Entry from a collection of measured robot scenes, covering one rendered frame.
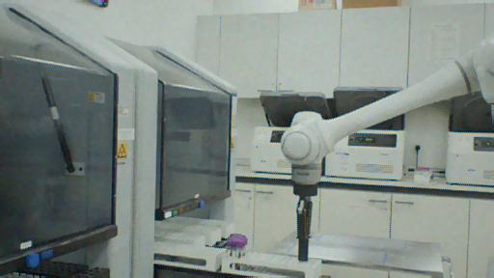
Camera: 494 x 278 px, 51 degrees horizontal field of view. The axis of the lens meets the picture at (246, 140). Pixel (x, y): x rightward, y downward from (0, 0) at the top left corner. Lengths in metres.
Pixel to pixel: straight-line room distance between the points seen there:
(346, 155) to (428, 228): 0.75
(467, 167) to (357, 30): 1.32
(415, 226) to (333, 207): 0.59
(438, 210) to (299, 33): 1.73
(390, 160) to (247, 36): 1.57
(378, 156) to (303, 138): 2.54
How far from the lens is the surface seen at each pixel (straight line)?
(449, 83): 1.55
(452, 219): 3.89
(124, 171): 1.52
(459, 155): 3.85
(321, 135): 1.38
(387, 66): 4.16
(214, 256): 1.67
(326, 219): 3.95
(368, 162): 3.87
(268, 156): 4.02
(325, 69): 4.22
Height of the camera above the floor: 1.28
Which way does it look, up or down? 2 degrees down
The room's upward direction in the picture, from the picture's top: 2 degrees clockwise
